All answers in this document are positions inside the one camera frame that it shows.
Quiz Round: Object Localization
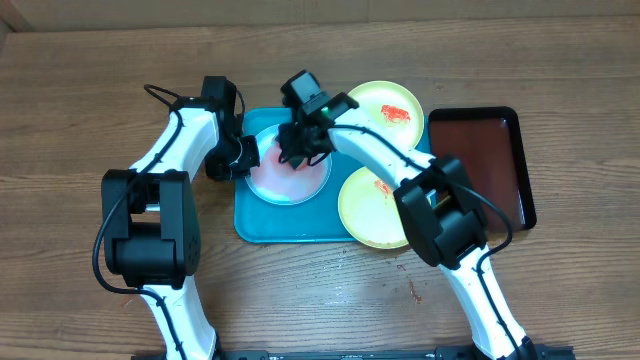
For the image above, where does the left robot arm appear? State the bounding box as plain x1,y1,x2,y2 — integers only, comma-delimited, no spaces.
92,92,257,359

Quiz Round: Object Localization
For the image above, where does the yellow-green plate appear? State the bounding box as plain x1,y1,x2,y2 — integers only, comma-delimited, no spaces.
338,167,408,250
348,80,424,148

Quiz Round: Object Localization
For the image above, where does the black tray with red water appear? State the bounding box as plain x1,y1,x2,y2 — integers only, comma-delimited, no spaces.
427,106,537,232

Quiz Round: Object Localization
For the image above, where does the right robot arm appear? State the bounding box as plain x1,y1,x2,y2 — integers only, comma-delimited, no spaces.
279,91,537,359

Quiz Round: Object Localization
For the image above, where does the teal plastic tray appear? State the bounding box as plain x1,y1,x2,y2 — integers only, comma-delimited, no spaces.
233,106,439,245

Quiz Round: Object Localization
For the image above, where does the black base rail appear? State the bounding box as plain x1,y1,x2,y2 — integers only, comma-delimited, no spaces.
130,344,576,360

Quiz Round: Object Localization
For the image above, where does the light blue plate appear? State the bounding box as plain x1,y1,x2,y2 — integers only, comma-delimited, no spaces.
247,125,332,205

